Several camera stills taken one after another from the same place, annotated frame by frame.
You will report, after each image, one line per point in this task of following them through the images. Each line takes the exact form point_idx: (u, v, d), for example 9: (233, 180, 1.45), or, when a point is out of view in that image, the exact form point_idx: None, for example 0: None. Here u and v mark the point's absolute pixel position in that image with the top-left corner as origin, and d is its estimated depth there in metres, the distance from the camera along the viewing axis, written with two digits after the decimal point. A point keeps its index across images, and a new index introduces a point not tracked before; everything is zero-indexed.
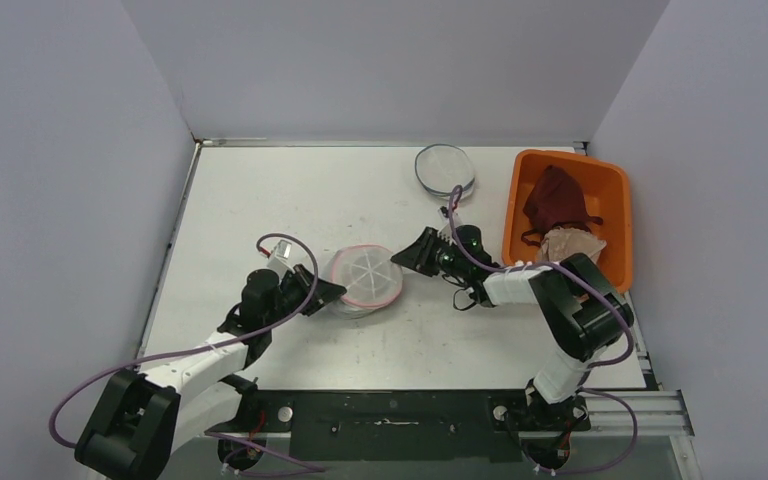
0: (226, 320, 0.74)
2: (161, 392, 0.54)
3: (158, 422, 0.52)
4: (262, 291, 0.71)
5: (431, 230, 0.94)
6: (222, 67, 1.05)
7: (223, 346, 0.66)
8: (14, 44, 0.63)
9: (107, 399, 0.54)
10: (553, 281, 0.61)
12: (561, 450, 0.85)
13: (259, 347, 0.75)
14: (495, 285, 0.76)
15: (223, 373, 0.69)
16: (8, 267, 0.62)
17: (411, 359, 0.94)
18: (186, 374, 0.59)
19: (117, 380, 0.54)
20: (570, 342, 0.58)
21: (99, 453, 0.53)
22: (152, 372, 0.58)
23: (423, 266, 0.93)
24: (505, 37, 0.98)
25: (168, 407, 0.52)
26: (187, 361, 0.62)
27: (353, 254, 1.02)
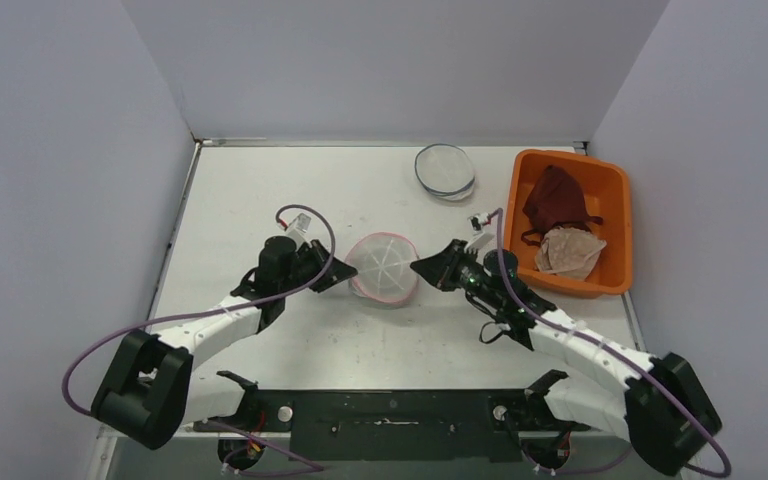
0: (240, 285, 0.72)
2: (175, 353, 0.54)
3: (173, 379, 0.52)
4: (279, 255, 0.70)
5: (458, 245, 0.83)
6: (221, 68, 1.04)
7: (236, 309, 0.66)
8: (12, 45, 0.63)
9: (120, 359, 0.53)
10: (654, 397, 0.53)
12: (561, 450, 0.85)
13: (271, 313, 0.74)
14: (544, 340, 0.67)
15: (237, 336, 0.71)
16: (6, 269, 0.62)
17: (411, 359, 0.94)
18: (200, 337, 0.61)
19: (130, 340, 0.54)
20: (666, 461, 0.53)
21: (112, 412, 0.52)
22: (166, 334, 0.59)
23: (444, 283, 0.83)
24: (505, 37, 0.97)
25: (183, 366, 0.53)
26: (200, 323, 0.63)
27: (376, 243, 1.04)
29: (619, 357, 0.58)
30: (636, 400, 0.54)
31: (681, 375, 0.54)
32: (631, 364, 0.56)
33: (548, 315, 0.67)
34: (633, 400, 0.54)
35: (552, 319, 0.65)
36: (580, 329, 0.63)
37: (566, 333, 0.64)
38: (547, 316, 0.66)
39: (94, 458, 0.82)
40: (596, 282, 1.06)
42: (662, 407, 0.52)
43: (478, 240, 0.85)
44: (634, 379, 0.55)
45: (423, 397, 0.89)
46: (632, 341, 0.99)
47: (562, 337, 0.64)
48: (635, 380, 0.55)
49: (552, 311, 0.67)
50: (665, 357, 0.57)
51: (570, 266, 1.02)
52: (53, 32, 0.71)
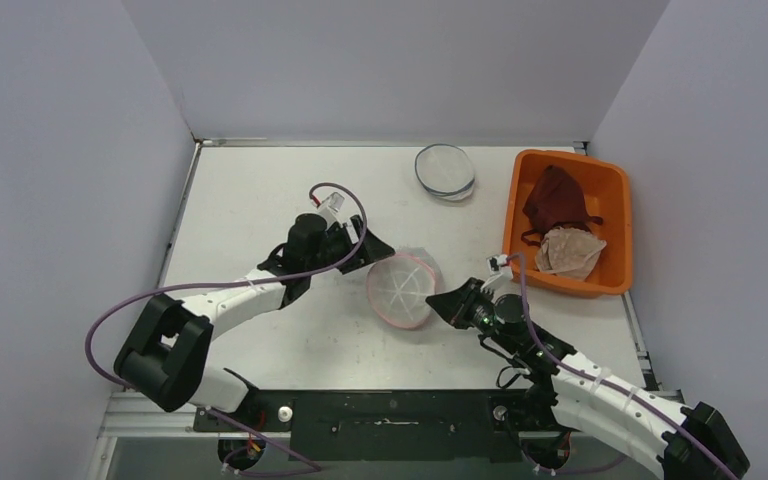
0: (268, 260, 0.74)
2: (195, 321, 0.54)
3: (191, 348, 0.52)
4: (308, 233, 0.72)
5: (473, 283, 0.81)
6: (221, 69, 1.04)
7: (261, 283, 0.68)
8: (13, 46, 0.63)
9: (145, 320, 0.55)
10: (694, 453, 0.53)
12: (561, 450, 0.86)
13: (296, 289, 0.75)
14: (567, 386, 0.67)
15: (259, 309, 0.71)
16: (6, 269, 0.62)
17: (411, 359, 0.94)
18: (222, 307, 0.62)
19: (156, 302, 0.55)
20: None
21: (136, 370, 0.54)
22: (190, 299, 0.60)
23: (458, 320, 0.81)
24: (505, 37, 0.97)
25: (200, 336, 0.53)
26: (224, 293, 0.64)
27: (402, 264, 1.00)
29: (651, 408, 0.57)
30: (676, 457, 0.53)
31: (715, 425, 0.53)
32: (664, 417, 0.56)
33: (568, 361, 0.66)
34: (672, 456, 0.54)
35: (572, 366, 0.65)
36: (607, 377, 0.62)
37: (592, 381, 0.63)
38: (567, 362, 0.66)
39: (94, 458, 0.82)
40: (596, 282, 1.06)
42: (702, 461, 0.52)
43: (497, 279, 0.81)
44: (670, 433, 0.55)
45: (423, 397, 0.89)
46: (632, 341, 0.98)
47: (588, 385, 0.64)
48: (672, 435, 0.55)
49: (572, 356, 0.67)
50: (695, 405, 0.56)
51: (570, 266, 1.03)
52: (53, 33, 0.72)
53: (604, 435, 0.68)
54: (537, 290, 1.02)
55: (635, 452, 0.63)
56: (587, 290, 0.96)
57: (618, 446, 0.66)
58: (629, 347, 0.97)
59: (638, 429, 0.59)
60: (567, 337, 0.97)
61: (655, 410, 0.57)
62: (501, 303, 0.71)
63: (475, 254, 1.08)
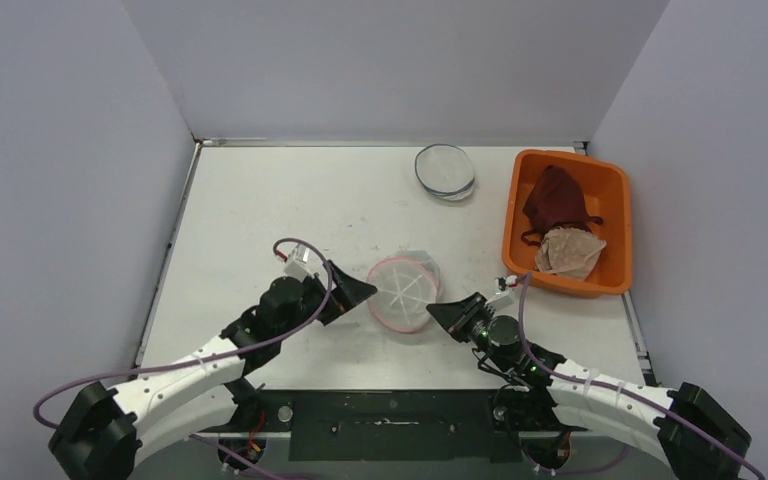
0: (233, 324, 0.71)
2: (121, 421, 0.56)
3: (106, 454, 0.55)
4: (278, 303, 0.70)
5: (478, 299, 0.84)
6: (221, 68, 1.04)
7: (213, 361, 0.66)
8: (12, 44, 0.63)
9: (74, 410, 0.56)
10: (686, 433, 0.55)
12: (561, 450, 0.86)
13: (260, 357, 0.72)
14: (563, 394, 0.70)
15: (217, 381, 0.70)
16: (6, 268, 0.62)
17: (410, 360, 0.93)
18: (158, 397, 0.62)
19: (85, 396, 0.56)
20: None
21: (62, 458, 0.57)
22: (124, 390, 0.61)
23: (456, 330, 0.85)
24: (505, 37, 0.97)
25: (122, 440, 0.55)
26: (167, 377, 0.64)
27: (408, 268, 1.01)
29: (639, 398, 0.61)
30: (667, 438, 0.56)
31: (702, 403, 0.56)
32: (652, 404, 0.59)
33: (559, 370, 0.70)
34: (665, 439, 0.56)
35: (564, 373, 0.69)
36: (595, 377, 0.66)
37: (583, 384, 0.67)
38: (559, 370, 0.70)
39: None
40: (596, 282, 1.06)
42: (695, 440, 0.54)
43: (501, 299, 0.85)
44: (662, 418, 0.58)
45: (423, 397, 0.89)
46: (632, 341, 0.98)
47: (580, 389, 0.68)
48: (662, 419, 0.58)
49: (562, 364, 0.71)
50: (681, 387, 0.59)
51: (570, 266, 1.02)
52: (53, 33, 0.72)
53: (606, 429, 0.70)
54: (537, 290, 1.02)
55: (641, 442, 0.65)
56: (586, 290, 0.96)
57: (624, 439, 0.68)
58: (629, 346, 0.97)
59: (635, 421, 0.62)
60: (567, 337, 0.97)
61: (644, 399, 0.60)
62: (496, 325, 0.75)
63: (475, 254, 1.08)
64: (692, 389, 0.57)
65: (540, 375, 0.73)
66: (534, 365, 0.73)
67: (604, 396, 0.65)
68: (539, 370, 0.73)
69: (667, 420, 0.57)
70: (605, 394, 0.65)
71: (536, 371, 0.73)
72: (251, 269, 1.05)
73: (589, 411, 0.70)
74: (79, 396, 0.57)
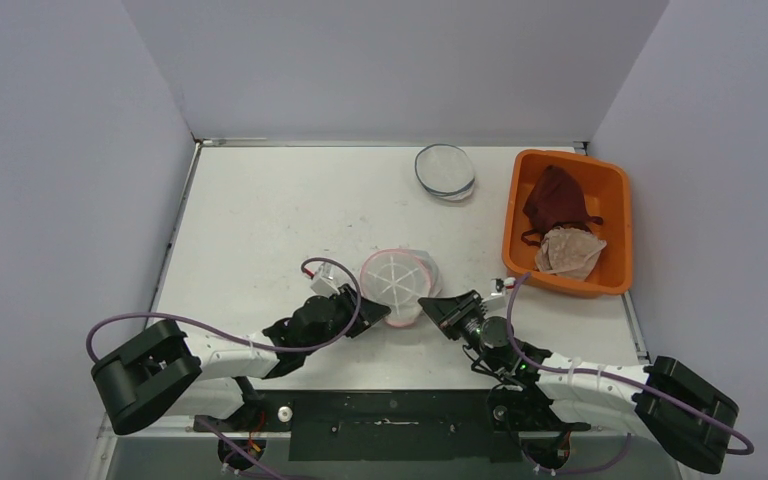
0: (273, 327, 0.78)
2: (187, 361, 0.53)
3: (166, 384, 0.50)
4: (310, 321, 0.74)
5: (474, 296, 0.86)
6: (221, 68, 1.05)
7: (260, 348, 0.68)
8: (13, 46, 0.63)
9: (143, 338, 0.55)
10: (663, 405, 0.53)
12: (561, 450, 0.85)
13: (286, 367, 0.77)
14: (551, 386, 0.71)
15: (246, 373, 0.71)
16: (5, 269, 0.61)
17: (410, 359, 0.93)
18: (216, 356, 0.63)
19: (160, 327, 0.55)
20: (693, 459, 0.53)
21: (109, 381, 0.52)
22: (192, 339, 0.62)
23: (448, 325, 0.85)
24: (505, 38, 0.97)
25: (183, 380, 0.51)
26: (225, 343, 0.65)
27: (403, 259, 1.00)
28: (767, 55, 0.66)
29: (618, 378, 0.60)
30: (645, 411, 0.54)
31: (677, 374, 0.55)
32: (629, 382, 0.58)
33: (547, 364, 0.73)
34: (643, 413, 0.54)
35: (551, 366, 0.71)
36: (576, 365, 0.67)
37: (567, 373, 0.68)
38: (547, 363, 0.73)
39: (94, 459, 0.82)
40: (596, 282, 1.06)
42: (673, 410, 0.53)
43: (495, 299, 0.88)
44: (640, 393, 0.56)
45: (423, 396, 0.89)
46: (632, 341, 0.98)
47: (565, 378, 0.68)
48: (640, 394, 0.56)
49: (548, 359, 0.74)
50: (656, 362, 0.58)
51: (570, 266, 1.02)
52: (53, 33, 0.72)
53: (605, 421, 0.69)
54: (537, 290, 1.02)
55: (633, 426, 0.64)
56: (586, 290, 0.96)
57: (620, 427, 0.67)
58: (628, 346, 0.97)
59: (619, 402, 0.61)
60: (566, 337, 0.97)
61: (622, 379, 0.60)
62: (492, 327, 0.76)
63: (475, 254, 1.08)
64: (666, 362, 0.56)
65: (530, 372, 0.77)
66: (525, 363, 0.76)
67: (586, 380, 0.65)
68: (528, 367, 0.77)
69: (645, 395, 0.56)
70: (586, 380, 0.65)
71: (526, 369, 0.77)
72: (250, 269, 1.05)
73: (582, 402, 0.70)
74: (152, 328, 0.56)
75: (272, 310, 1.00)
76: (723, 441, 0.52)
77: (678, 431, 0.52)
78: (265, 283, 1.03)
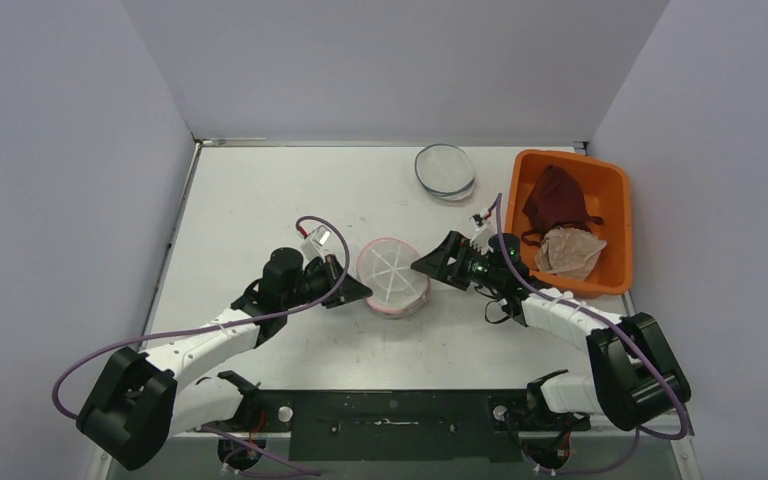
0: (242, 296, 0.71)
2: (160, 377, 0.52)
3: (152, 406, 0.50)
4: (284, 270, 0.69)
5: (457, 236, 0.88)
6: (220, 67, 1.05)
7: (233, 326, 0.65)
8: (13, 47, 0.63)
9: (105, 377, 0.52)
10: (615, 345, 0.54)
12: (561, 450, 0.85)
13: (272, 328, 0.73)
14: (533, 309, 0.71)
15: (234, 350, 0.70)
16: (4, 269, 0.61)
17: (411, 358, 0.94)
18: (188, 358, 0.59)
19: (118, 357, 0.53)
20: (616, 408, 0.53)
21: (99, 429, 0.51)
22: (155, 353, 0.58)
23: (453, 276, 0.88)
24: (505, 37, 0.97)
25: (164, 394, 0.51)
26: (192, 340, 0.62)
27: (409, 253, 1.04)
28: None
29: (590, 313, 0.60)
30: (597, 344, 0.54)
31: (647, 330, 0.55)
32: (598, 317, 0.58)
33: (543, 291, 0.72)
34: (594, 345, 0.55)
35: (545, 291, 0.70)
36: (563, 295, 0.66)
37: (551, 300, 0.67)
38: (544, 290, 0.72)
39: (94, 459, 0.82)
40: (596, 282, 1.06)
42: (624, 357, 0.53)
43: (481, 234, 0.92)
44: (600, 329, 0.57)
45: (423, 397, 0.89)
46: None
47: (547, 304, 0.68)
48: (599, 330, 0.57)
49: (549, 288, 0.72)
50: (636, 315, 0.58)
51: (570, 266, 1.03)
52: (53, 33, 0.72)
53: (569, 392, 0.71)
54: None
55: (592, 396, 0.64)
56: (586, 289, 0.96)
57: (586, 405, 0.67)
58: None
59: (580, 336, 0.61)
60: None
61: (594, 314, 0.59)
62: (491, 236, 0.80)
63: None
64: (645, 318, 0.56)
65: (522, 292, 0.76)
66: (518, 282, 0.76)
67: (567, 305, 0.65)
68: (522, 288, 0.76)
69: (604, 332, 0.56)
70: (566, 309, 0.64)
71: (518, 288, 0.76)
72: (250, 268, 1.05)
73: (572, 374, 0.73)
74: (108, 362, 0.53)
75: None
76: (660, 412, 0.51)
77: (616, 370, 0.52)
78: None
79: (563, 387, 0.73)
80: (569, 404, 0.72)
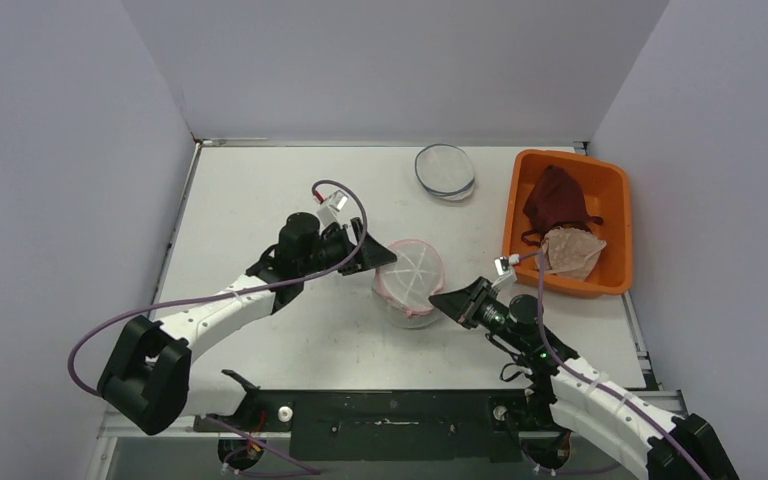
0: (257, 262, 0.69)
2: (174, 345, 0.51)
3: (167, 376, 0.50)
4: (300, 235, 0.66)
5: (484, 283, 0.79)
6: (220, 67, 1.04)
7: (248, 293, 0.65)
8: (13, 47, 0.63)
9: (122, 344, 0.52)
10: (677, 460, 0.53)
12: (561, 450, 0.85)
13: (290, 291, 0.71)
14: (565, 388, 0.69)
15: (250, 318, 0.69)
16: (3, 268, 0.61)
17: (411, 359, 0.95)
18: (202, 326, 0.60)
19: (132, 326, 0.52)
20: None
21: (120, 395, 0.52)
22: (169, 321, 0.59)
23: (465, 319, 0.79)
24: (505, 37, 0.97)
25: (179, 362, 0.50)
26: (207, 307, 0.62)
27: (435, 281, 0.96)
28: (767, 55, 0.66)
29: (641, 414, 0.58)
30: (659, 461, 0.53)
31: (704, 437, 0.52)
32: (653, 423, 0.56)
33: (571, 365, 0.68)
34: (656, 461, 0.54)
35: (577, 369, 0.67)
36: (603, 381, 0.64)
37: (589, 384, 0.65)
38: (570, 364, 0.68)
39: (94, 458, 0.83)
40: (596, 282, 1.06)
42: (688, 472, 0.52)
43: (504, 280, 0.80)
44: (658, 439, 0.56)
45: (423, 397, 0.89)
46: (632, 341, 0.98)
47: (584, 387, 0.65)
48: (658, 440, 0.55)
49: (574, 359, 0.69)
50: (689, 417, 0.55)
51: (570, 266, 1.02)
52: (53, 32, 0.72)
53: (597, 438, 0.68)
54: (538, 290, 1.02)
55: (625, 460, 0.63)
56: (587, 290, 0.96)
57: (611, 452, 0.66)
58: (630, 346, 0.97)
59: (626, 432, 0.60)
60: (567, 338, 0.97)
61: (645, 416, 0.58)
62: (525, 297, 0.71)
63: (476, 254, 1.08)
64: (700, 422, 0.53)
65: (548, 363, 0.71)
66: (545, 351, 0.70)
67: (608, 396, 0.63)
68: (548, 357, 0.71)
69: (663, 442, 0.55)
70: (606, 398, 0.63)
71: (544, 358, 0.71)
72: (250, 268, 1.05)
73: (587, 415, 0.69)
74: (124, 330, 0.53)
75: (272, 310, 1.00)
76: None
77: None
78: None
79: (579, 422, 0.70)
80: (588, 434, 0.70)
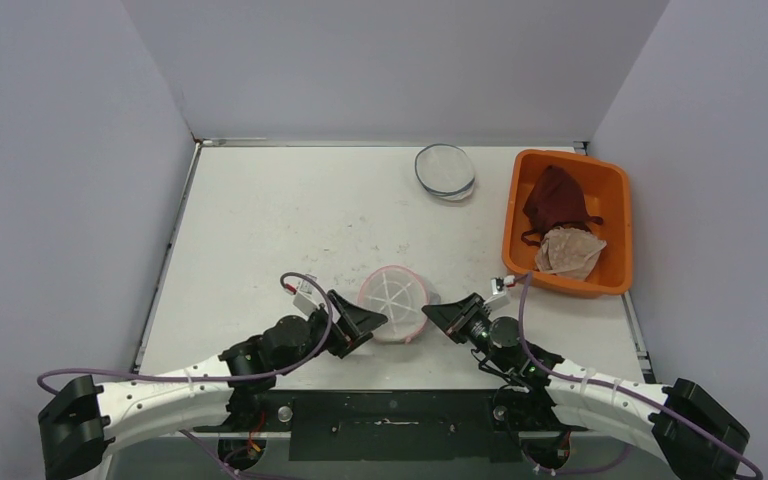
0: (235, 349, 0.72)
2: (92, 424, 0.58)
3: (71, 447, 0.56)
4: (278, 345, 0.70)
5: (477, 298, 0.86)
6: (219, 66, 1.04)
7: (200, 384, 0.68)
8: (10, 43, 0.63)
9: (63, 395, 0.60)
10: (680, 429, 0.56)
12: (561, 450, 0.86)
13: (252, 387, 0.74)
14: (562, 393, 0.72)
15: (206, 402, 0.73)
16: (3, 264, 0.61)
17: (411, 360, 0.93)
18: (135, 406, 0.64)
19: (77, 386, 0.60)
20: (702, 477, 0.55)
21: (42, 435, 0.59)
22: (109, 391, 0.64)
23: (454, 331, 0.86)
24: (506, 36, 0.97)
25: (86, 443, 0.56)
26: (152, 388, 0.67)
27: (417, 293, 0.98)
28: (767, 53, 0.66)
29: (634, 395, 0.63)
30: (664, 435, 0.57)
31: (695, 398, 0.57)
32: (647, 400, 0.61)
33: (558, 370, 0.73)
34: (660, 434, 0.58)
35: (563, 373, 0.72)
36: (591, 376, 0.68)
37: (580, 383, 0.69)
38: (557, 370, 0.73)
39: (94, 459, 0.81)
40: (595, 282, 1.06)
42: (688, 434, 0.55)
43: (497, 299, 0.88)
44: (657, 414, 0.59)
45: (423, 396, 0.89)
46: (632, 341, 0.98)
47: (577, 386, 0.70)
48: (657, 415, 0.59)
49: (560, 364, 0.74)
50: (675, 383, 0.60)
51: (570, 266, 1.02)
52: (51, 30, 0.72)
53: (609, 430, 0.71)
54: (537, 290, 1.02)
55: (640, 441, 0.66)
56: (586, 290, 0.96)
57: (624, 438, 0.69)
58: (630, 346, 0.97)
59: (630, 417, 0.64)
60: (568, 339, 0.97)
61: (638, 397, 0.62)
62: (510, 323, 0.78)
63: (475, 254, 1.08)
64: (687, 385, 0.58)
65: (538, 376, 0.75)
66: (533, 365, 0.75)
67: (600, 389, 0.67)
68: (537, 371, 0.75)
69: (662, 416, 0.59)
70: (600, 391, 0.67)
71: (535, 372, 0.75)
72: (249, 269, 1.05)
73: (591, 412, 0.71)
74: (71, 384, 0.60)
75: (272, 311, 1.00)
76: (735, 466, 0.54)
77: (691, 451, 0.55)
78: (264, 283, 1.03)
79: (585, 417, 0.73)
80: (598, 428, 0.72)
